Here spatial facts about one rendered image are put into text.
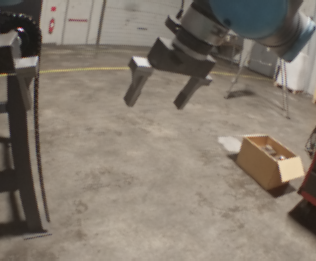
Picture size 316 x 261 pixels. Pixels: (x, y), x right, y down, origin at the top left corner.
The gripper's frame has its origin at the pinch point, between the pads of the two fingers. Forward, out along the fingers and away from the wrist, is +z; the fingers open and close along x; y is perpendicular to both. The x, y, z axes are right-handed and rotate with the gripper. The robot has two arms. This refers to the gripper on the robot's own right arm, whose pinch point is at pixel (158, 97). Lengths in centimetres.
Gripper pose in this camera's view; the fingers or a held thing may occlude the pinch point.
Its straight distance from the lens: 55.3
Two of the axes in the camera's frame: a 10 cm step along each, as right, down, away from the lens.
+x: 7.9, 0.0, 6.1
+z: -4.5, 6.7, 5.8
